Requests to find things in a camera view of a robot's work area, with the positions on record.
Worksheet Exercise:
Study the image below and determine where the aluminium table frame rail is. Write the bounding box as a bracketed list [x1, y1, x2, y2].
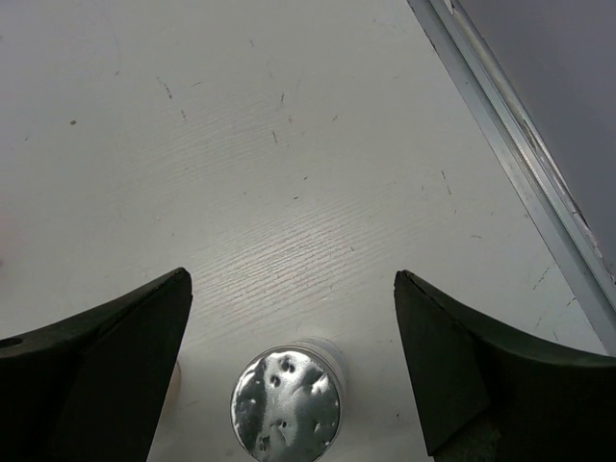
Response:
[409, 1, 615, 355]

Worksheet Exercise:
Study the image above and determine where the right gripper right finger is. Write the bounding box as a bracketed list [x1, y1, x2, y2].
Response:
[395, 270, 615, 461]

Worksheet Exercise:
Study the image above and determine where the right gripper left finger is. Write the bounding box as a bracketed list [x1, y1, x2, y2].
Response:
[1, 268, 193, 461]

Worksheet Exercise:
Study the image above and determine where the silver lid blue label jar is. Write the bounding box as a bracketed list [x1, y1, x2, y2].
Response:
[230, 338, 347, 461]

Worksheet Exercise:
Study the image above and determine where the silver lid white powder jar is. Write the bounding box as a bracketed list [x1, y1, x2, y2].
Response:
[162, 361, 182, 415]

